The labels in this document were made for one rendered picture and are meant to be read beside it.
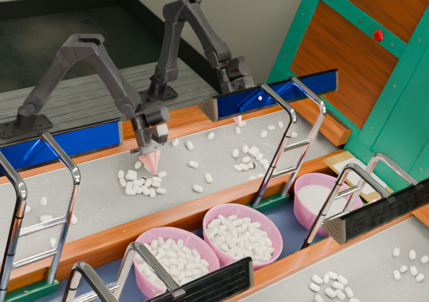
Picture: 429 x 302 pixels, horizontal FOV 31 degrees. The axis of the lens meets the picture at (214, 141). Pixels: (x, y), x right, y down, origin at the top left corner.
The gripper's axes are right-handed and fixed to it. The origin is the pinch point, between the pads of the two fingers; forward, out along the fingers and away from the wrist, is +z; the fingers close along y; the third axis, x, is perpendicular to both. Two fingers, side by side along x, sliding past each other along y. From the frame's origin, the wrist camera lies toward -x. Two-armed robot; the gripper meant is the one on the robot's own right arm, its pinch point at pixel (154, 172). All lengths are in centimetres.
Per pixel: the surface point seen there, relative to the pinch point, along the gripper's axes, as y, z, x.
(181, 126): 25.3, -13.2, 10.4
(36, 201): -42.1, -1.5, 3.8
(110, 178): -14.5, -2.1, 4.3
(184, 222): -3.0, 17.9, -12.2
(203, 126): 35.3, -11.2, 10.4
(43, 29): 85, -97, 180
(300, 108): 78, -8, 0
